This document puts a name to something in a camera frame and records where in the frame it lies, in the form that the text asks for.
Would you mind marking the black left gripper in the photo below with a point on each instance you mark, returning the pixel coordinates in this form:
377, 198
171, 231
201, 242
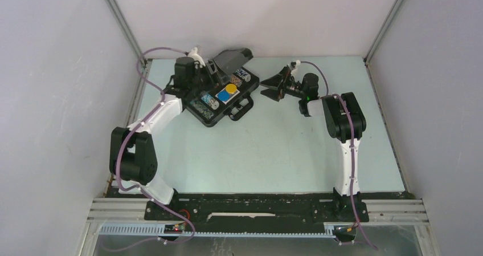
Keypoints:
214, 80

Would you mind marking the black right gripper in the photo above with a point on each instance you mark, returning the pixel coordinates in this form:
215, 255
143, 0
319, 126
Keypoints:
274, 93

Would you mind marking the blue round button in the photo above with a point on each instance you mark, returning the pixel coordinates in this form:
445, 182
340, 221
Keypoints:
223, 96

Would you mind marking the black poker set case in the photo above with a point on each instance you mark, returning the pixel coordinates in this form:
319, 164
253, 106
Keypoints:
228, 61

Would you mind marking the blue playing card deck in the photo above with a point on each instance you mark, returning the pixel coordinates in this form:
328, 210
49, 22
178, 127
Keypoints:
232, 95

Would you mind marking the yellow round button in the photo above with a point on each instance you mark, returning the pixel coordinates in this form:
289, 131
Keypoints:
231, 88

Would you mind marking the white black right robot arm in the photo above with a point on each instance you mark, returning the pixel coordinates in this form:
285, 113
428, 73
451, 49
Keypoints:
344, 120

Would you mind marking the light blue grey chip row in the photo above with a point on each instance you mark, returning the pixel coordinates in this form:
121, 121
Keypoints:
210, 101

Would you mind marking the purple orange chip row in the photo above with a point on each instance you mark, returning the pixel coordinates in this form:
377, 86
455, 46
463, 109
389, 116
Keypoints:
236, 81

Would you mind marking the green blue chip row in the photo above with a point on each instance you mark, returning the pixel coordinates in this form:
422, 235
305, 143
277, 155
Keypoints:
243, 74

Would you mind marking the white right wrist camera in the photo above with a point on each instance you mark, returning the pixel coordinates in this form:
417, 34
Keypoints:
293, 66

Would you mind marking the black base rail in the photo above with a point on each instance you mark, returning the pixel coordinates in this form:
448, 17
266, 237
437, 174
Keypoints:
305, 213

